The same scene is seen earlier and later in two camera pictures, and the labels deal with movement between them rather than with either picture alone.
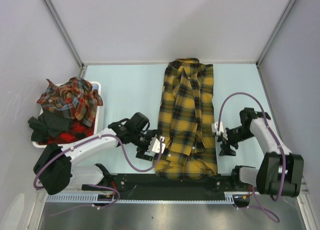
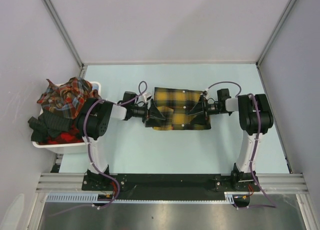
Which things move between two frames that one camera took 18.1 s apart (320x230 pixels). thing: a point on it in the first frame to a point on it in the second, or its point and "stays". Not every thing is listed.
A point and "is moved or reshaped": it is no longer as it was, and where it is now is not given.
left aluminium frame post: x=51 y=9 stays
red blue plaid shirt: x=77 y=99 stays
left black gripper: x=141 y=151 to x=152 y=112
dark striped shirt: x=49 y=124 stays
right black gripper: x=225 y=145 to x=199 y=108
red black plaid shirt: x=77 y=130 stays
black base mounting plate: x=171 y=184 stays
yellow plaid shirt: x=187 y=111 is moved or reshaped
